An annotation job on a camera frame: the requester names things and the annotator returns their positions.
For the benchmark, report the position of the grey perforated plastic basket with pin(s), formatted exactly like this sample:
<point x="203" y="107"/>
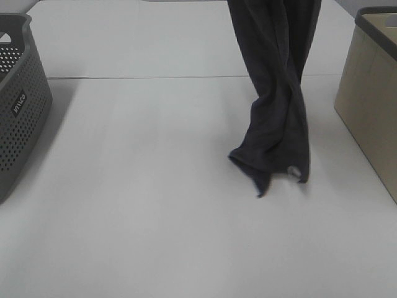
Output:
<point x="26" y="98"/>

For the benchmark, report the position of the dark grey towel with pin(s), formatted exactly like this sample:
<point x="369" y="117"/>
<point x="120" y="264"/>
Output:
<point x="274" y="38"/>

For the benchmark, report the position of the beige plastic bin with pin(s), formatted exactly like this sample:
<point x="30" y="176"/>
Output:
<point x="366" y="98"/>

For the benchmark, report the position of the white towel care label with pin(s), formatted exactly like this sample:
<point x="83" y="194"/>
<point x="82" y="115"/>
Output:
<point x="294" y="172"/>

